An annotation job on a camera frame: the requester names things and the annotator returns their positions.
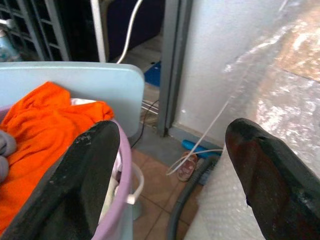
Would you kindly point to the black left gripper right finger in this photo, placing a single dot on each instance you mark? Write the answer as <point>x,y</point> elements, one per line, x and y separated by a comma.
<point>272,187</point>

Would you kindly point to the blue floor mat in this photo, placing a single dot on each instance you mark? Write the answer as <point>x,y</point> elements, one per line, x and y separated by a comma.
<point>153,73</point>

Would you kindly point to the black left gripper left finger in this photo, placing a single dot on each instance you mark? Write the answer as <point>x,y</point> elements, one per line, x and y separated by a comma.
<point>75,180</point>

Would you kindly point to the orange cloth garment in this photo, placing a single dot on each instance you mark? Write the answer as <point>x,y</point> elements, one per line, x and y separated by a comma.
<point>42,130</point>

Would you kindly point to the grey metal door frame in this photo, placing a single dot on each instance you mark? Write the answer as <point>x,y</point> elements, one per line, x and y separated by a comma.
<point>172,67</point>

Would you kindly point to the dark grid rack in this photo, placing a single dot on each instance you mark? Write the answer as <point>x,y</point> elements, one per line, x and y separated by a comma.
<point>35,27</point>

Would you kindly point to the white vertical pipe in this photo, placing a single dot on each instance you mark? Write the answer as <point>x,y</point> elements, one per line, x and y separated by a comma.
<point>98,30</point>

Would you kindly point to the blue plastic brush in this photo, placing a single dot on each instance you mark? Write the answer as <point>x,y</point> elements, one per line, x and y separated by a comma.
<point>197,148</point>

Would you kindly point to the white cloth garment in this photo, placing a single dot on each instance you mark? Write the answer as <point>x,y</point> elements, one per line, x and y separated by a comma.
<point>82,102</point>

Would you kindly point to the grey cloth garment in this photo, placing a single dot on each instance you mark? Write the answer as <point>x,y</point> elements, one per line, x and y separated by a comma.
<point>6,155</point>

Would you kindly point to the purple plastic laundry basket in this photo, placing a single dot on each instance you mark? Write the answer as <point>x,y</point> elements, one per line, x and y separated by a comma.
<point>120,180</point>

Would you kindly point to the pink transparent sandal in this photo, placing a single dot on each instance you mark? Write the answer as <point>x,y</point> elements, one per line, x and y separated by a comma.
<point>187,167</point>

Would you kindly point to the light blue patterned bottle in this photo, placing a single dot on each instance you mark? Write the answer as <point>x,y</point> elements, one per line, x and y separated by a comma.
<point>6,42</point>

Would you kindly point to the white bubble wrap sheet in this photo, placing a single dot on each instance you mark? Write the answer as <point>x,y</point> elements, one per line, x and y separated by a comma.
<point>222,200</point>

